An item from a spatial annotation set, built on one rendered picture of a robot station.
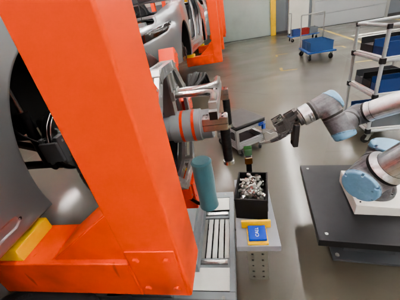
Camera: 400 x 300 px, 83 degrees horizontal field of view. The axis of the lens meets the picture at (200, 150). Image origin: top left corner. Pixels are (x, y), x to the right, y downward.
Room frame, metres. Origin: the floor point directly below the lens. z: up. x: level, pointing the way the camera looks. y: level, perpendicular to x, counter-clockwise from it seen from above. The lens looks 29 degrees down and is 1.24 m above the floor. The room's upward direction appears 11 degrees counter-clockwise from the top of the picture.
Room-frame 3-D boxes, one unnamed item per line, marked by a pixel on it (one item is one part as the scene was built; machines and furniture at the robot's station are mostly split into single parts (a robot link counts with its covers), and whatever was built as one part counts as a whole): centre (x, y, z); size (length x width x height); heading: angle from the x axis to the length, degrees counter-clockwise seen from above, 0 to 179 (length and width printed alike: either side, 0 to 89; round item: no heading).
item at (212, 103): (0.83, -0.01, 1.03); 0.19 x 0.18 x 0.11; 78
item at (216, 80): (1.03, -0.05, 1.03); 0.19 x 0.18 x 0.11; 78
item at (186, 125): (0.94, 0.02, 0.85); 0.21 x 0.14 x 0.14; 78
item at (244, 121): (2.16, -0.46, 0.17); 0.43 x 0.36 x 0.34; 21
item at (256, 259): (0.75, -0.19, 0.21); 0.10 x 0.10 x 0.42; 78
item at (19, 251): (0.59, 0.67, 0.71); 0.14 x 0.14 x 0.05; 78
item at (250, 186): (0.80, -0.20, 0.51); 0.20 x 0.14 x 0.13; 160
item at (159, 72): (0.95, 0.09, 0.85); 0.54 x 0.07 x 0.54; 168
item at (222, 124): (0.75, -0.07, 0.93); 0.09 x 0.05 x 0.05; 78
